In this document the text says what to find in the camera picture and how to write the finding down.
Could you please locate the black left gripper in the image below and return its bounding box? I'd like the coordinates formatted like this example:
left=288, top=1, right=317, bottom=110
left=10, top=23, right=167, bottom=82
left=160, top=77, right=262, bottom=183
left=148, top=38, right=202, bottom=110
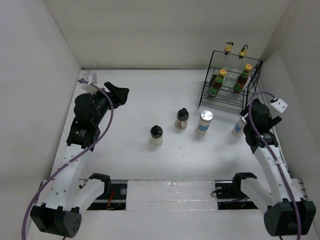
left=88, top=82, right=128, bottom=126

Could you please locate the yellow cap sauce bottle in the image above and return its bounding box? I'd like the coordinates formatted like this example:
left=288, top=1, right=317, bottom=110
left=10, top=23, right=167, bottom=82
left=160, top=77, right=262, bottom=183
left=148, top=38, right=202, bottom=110
left=233, top=64, right=253, bottom=93
left=208, top=69, right=227, bottom=97

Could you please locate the blue label silver cap jar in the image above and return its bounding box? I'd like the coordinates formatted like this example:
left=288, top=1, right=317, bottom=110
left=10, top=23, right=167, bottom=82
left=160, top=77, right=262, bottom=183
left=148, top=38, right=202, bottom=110
left=196, top=110, right=214, bottom=135

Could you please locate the glass oil bottle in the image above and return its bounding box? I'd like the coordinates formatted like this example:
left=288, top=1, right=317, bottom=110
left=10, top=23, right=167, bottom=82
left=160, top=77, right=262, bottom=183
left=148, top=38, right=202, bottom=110
left=219, top=41, right=234, bottom=70
left=231, top=44, right=249, bottom=73

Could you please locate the brown spice jar black cap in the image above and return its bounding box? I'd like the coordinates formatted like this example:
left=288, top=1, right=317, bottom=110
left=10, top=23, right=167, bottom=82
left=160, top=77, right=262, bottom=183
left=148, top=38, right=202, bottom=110
left=175, top=108, right=189, bottom=130

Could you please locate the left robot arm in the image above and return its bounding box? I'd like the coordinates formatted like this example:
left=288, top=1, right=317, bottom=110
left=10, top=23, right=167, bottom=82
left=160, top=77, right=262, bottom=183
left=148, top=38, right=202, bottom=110
left=27, top=79, right=130, bottom=238

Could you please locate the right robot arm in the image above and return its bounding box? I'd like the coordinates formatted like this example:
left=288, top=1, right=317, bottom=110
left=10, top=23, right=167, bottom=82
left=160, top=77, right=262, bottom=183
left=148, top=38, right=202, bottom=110
left=231, top=98, right=317, bottom=239

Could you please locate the white spice jar black cap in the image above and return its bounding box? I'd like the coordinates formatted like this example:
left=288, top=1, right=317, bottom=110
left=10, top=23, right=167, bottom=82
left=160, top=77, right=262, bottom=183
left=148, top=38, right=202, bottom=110
left=150, top=125, right=164, bottom=147

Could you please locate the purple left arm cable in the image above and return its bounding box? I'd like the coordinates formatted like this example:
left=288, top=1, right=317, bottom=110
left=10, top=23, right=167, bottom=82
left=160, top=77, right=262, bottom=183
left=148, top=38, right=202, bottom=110
left=21, top=78, right=115, bottom=240

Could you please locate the black wire rack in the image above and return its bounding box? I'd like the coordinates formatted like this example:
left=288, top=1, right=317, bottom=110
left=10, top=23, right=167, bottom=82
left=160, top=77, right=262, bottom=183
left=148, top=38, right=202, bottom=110
left=198, top=50, right=263, bottom=114

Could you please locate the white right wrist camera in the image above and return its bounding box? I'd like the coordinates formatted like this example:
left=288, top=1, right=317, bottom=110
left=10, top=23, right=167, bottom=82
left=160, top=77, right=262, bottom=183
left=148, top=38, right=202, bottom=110
left=268, top=98, right=288, bottom=118

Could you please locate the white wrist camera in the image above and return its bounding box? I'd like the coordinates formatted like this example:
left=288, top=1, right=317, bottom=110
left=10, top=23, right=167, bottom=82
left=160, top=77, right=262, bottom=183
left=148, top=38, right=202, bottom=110
left=81, top=71, right=98, bottom=95
left=268, top=98, right=288, bottom=118

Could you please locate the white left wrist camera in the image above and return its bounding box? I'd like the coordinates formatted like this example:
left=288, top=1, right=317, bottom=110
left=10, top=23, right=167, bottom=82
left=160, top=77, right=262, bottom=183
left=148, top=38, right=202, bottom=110
left=81, top=71, right=98, bottom=95

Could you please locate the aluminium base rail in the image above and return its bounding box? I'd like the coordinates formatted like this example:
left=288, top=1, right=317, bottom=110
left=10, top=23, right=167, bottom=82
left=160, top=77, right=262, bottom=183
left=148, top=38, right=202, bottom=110
left=37, top=178, right=266, bottom=211

